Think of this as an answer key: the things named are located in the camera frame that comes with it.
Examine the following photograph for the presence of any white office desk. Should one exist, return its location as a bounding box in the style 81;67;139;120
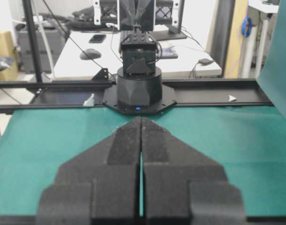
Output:
54;31;222;80

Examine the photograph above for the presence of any blue tape roll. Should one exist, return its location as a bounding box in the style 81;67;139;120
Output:
241;16;253;38

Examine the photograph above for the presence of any black smartphone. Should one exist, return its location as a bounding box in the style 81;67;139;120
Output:
88;34;106;44

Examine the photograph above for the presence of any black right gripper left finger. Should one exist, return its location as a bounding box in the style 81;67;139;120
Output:
37;118;141;225

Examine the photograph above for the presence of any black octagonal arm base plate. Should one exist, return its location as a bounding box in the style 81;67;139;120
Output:
103;85;177;115

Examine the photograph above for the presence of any cardboard box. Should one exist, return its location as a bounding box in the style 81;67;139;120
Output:
0;31;18;81

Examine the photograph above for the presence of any black aluminium frame rail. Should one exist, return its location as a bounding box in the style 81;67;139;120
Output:
0;79;273;115

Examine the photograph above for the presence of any black vertical frame post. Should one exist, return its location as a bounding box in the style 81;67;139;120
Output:
22;0;43;83

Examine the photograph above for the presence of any black monitor stand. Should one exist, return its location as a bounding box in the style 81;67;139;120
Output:
150;25;187;41

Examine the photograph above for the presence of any black computer mouse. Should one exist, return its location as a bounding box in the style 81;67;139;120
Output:
80;49;102;60

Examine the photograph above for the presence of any grey filing cabinet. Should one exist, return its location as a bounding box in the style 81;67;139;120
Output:
18;29;66;74

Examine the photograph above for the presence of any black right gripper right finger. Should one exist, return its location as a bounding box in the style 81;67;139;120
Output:
141;118;246;225

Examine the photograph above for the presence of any green table cloth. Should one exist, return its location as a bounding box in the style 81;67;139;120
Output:
0;0;286;218

